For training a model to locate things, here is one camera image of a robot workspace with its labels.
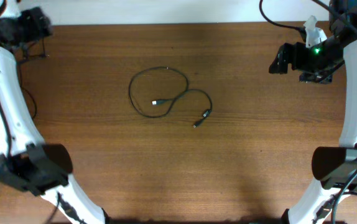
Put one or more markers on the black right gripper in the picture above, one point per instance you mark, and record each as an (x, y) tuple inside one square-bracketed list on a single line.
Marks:
[(290, 58)]

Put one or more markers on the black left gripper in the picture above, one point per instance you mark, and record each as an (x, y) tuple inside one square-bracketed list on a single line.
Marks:
[(37, 23)]

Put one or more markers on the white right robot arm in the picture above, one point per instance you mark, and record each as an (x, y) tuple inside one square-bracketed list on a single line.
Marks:
[(334, 168)]

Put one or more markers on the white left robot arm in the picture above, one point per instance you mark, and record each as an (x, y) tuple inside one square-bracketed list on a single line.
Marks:
[(27, 162)]

